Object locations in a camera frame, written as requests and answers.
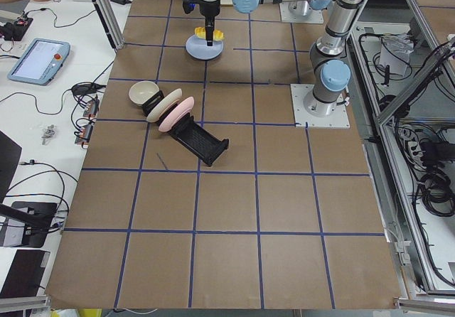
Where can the pink plate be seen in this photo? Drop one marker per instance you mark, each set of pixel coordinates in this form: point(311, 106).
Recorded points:
point(176, 114)

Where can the black dish rack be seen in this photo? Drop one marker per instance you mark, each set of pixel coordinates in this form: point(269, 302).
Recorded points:
point(189, 134)

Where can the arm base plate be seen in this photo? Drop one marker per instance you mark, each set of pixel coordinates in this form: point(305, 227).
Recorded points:
point(310, 113)
point(315, 17)

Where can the aluminium frame post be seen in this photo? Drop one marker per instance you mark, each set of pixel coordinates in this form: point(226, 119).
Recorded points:
point(109, 23)

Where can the blue plate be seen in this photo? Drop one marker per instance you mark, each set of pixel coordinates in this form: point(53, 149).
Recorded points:
point(198, 48)

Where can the cream plate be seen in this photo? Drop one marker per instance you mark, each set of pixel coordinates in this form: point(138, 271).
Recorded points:
point(166, 103)

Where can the blue teach pendant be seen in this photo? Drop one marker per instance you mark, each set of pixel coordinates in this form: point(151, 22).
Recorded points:
point(40, 63)

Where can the small cream bowl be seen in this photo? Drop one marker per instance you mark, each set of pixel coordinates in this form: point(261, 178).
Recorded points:
point(142, 91)

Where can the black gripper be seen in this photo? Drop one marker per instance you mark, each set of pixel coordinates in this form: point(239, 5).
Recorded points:
point(207, 8)

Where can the black monitor stand base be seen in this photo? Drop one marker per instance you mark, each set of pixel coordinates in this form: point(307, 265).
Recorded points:
point(27, 224)

